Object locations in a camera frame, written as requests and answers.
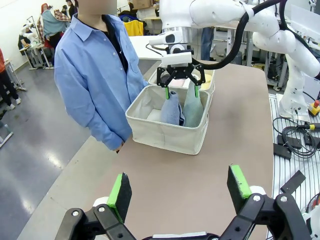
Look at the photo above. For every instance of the black angled bracket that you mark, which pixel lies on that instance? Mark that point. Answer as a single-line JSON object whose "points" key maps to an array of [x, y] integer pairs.
{"points": [[295, 180]]}

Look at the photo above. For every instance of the yellow towel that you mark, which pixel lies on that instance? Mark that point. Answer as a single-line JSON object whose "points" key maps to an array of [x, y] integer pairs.
{"points": [[207, 85]]}

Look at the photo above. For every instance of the small white robot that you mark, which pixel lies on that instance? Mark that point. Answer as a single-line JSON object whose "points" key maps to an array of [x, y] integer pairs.
{"points": [[26, 32]]}

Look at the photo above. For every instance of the yellow and black plug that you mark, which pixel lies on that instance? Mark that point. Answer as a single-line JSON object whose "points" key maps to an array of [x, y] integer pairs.
{"points": [[312, 127]]}

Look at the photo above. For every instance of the blue towel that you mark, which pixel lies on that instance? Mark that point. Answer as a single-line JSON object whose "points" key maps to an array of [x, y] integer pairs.
{"points": [[171, 112]]}

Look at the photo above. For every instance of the white flat panel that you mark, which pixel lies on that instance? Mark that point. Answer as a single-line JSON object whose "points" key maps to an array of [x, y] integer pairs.
{"points": [[307, 17]]}

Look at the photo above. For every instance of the clothed mannequin with plaid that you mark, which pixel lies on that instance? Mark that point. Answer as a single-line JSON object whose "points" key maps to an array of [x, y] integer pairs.
{"points": [[51, 22]]}

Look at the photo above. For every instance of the pink rolled towel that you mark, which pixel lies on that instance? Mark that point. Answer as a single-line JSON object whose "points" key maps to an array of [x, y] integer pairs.
{"points": [[177, 83]]}

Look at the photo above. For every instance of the slotted aluminium base plate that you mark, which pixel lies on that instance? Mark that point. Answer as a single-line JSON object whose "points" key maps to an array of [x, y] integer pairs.
{"points": [[282, 165]]}

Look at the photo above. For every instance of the bystander in blue jeans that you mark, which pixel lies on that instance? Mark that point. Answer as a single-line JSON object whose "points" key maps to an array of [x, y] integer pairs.
{"points": [[207, 42]]}

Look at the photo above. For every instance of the person in blue shirt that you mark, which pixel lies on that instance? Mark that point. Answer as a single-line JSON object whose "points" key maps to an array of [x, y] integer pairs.
{"points": [[95, 62]]}

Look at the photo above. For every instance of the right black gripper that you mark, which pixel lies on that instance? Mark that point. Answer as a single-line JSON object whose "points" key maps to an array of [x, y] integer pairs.
{"points": [[180, 72]]}

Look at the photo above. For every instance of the white table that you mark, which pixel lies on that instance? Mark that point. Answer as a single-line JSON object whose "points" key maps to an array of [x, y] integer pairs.
{"points": [[140, 47]]}

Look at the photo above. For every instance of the person's left forearm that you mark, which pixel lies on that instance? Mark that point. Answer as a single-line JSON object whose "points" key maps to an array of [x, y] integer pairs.
{"points": [[143, 83]]}

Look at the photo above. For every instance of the person's right forearm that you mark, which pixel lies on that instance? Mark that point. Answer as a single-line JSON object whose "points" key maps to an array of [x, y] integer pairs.
{"points": [[105, 132]]}

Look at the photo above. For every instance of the bystander in dark trousers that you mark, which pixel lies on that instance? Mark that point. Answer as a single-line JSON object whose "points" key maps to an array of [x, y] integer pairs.
{"points": [[6, 85]]}

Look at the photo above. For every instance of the yellow fabric bag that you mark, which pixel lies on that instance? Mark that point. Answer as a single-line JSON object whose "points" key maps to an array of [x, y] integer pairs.
{"points": [[133, 28]]}

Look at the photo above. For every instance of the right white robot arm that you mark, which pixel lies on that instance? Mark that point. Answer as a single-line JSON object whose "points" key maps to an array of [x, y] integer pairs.
{"points": [[225, 12]]}

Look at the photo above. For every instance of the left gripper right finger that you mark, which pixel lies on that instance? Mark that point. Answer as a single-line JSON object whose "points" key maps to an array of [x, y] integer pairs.
{"points": [[237, 190]]}

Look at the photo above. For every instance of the dark grey rolled towel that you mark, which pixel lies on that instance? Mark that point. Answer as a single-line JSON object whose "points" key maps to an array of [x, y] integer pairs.
{"points": [[163, 78]]}

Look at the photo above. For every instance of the person's right hand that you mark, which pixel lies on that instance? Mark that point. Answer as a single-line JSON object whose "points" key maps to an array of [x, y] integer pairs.
{"points": [[120, 147]]}

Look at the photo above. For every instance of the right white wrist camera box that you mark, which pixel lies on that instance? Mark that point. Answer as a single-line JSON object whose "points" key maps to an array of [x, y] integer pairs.
{"points": [[176, 59]]}

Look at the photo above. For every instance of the cream fabric storage bin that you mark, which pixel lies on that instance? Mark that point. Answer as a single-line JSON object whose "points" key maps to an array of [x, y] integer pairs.
{"points": [[162, 137], [211, 95]]}

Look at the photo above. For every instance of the yellow emergency stop box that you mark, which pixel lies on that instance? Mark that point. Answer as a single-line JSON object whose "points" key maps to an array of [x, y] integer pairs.
{"points": [[315, 108]]}

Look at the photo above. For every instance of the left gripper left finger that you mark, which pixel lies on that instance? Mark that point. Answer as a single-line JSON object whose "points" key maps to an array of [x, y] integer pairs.
{"points": [[123, 195]]}

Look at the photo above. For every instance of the cardboard box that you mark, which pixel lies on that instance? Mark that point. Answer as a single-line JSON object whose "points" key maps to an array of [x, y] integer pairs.
{"points": [[142, 3]]}

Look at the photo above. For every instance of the grey-green towel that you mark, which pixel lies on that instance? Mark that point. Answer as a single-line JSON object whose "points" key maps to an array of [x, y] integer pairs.
{"points": [[193, 112]]}

